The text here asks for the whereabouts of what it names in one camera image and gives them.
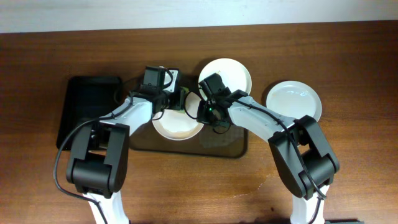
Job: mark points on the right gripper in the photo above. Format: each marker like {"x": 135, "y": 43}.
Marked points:
{"x": 203, "y": 113}

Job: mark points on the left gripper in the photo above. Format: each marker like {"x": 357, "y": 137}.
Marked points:
{"x": 176, "y": 100}

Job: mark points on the white plate top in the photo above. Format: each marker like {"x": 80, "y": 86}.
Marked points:
{"x": 234, "y": 75}

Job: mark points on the white plate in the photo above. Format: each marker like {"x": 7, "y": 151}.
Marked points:
{"x": 177, "y": 125}
{"x": 294, "y": 99}
{"x": 234, "y": 75}

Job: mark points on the white plate bottom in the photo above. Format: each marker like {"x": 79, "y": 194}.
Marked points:
{"x": 177, "y": 125}

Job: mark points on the green yellow sponge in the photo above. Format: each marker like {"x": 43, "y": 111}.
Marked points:
{"x": 185, "y": 91}

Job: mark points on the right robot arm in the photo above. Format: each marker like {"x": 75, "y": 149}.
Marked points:
{"x": 303, "y": 157}

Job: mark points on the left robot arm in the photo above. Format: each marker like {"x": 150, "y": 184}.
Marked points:
{"x": 98, "y": 160}

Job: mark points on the brown serving tray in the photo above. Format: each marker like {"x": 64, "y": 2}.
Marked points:
{"x": 215, "y": 142}

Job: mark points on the black plastic tray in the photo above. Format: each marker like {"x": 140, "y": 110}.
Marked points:
{"x": 87, "y": 98}

